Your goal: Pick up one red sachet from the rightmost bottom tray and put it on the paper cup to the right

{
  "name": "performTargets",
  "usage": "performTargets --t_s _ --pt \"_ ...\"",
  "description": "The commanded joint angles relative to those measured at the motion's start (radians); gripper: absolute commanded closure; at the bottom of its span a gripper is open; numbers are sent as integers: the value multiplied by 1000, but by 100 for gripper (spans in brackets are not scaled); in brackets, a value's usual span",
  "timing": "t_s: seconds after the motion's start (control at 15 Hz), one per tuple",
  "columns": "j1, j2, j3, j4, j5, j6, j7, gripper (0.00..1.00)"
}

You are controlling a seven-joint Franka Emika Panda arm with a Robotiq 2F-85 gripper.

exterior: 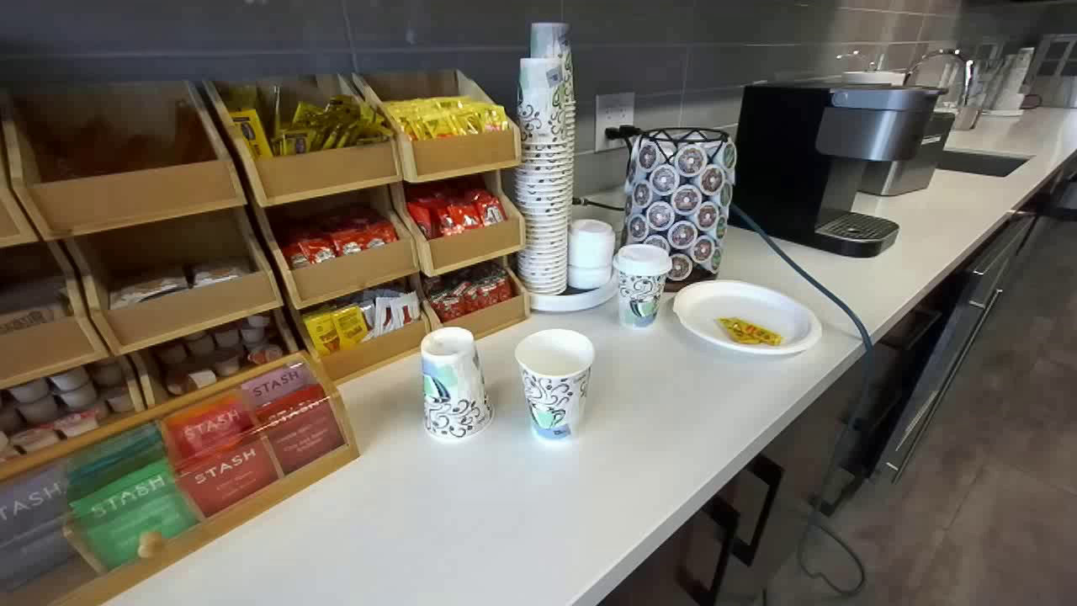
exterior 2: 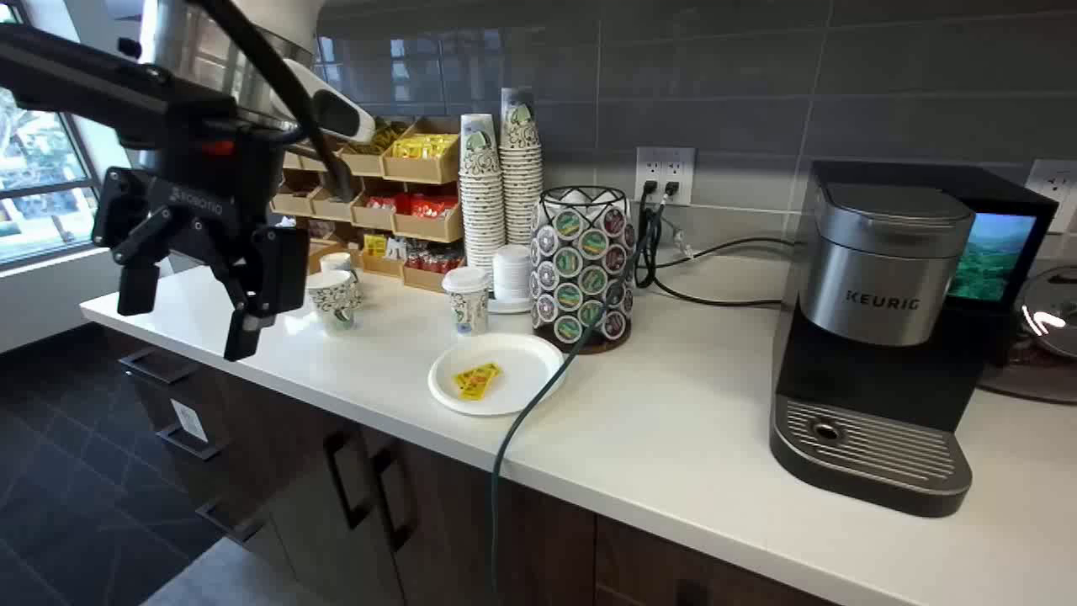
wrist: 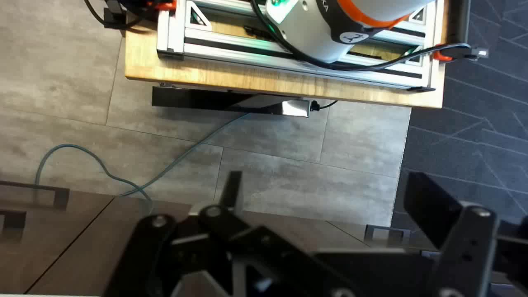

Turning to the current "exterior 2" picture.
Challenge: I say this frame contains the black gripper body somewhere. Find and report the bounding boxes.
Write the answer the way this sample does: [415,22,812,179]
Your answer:
[152,105,289,251]

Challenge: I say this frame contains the upright patterned paper cup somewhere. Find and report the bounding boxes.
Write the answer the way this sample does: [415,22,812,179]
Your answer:
[306,270,364,334]

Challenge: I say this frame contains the dark red sachet pile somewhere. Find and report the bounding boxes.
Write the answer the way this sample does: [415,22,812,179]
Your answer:
[403,251,463,279]

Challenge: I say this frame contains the bright red sachet pile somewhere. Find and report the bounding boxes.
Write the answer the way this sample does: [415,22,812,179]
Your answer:
[392,187,459,224]

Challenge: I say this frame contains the dark yellow sachet pile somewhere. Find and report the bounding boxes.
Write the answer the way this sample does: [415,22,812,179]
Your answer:
[352,121,407,154]

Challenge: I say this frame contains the wooden tray organizer rack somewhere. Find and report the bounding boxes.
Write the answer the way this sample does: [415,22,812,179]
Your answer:
[267,115,467,295]

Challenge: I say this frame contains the bright yellow sachet pile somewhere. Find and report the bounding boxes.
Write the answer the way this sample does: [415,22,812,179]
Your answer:
[385,130,459,162]

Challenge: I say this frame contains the small patterned paper cup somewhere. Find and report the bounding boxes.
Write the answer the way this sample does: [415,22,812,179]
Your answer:
[442,267,494,337]

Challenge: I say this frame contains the dark floor stand base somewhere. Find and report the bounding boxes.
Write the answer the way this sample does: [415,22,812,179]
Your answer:
[113,344,237,464]

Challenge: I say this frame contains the glass window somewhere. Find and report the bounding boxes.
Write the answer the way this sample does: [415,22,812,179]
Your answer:
[0,84,126,273]

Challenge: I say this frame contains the stack of patterned cups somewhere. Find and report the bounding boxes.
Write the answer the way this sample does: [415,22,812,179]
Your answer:
[458,112,509,277]

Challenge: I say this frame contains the stack of white lids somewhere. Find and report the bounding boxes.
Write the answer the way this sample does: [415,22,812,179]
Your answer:
[489,243,534,308]

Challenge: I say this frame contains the white plate under lids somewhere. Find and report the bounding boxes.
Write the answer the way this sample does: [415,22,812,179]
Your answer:
[483,294,541,320]

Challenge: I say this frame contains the white paper plate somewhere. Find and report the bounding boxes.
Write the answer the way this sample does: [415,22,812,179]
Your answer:
[425,331,567,421]

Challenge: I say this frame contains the taller stack of cups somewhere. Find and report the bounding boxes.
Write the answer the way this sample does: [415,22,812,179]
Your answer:
[499,84,549,251]

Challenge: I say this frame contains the coffee pod carousel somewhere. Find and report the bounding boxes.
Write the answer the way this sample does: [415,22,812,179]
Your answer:
[527,183,637,355]

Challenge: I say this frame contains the black silver Keurig machine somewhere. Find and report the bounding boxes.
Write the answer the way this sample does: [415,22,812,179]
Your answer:
[770,162,1061,520]

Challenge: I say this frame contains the dark countertop sink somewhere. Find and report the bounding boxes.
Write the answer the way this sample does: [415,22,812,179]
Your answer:
[980,263,1077,407]

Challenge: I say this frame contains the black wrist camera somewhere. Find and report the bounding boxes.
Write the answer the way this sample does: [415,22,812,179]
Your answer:
[92,165,152,254]

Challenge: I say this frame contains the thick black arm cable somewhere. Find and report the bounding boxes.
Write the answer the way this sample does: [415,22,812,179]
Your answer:
[187,0,357,205]

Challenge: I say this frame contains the black cabinet handle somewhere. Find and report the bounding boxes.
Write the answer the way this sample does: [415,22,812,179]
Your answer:
[369,445,421,551]
[321,429,372,532]

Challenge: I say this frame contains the teal cable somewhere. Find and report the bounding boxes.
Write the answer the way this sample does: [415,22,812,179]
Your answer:
[483,279,632,606]

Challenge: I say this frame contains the black power cords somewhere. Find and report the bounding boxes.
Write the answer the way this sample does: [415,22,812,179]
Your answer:
[632,179,814,314]

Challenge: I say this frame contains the white wall outlet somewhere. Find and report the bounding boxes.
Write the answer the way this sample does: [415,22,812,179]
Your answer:
[1024,159,1077,235]
[632,145,697,208]

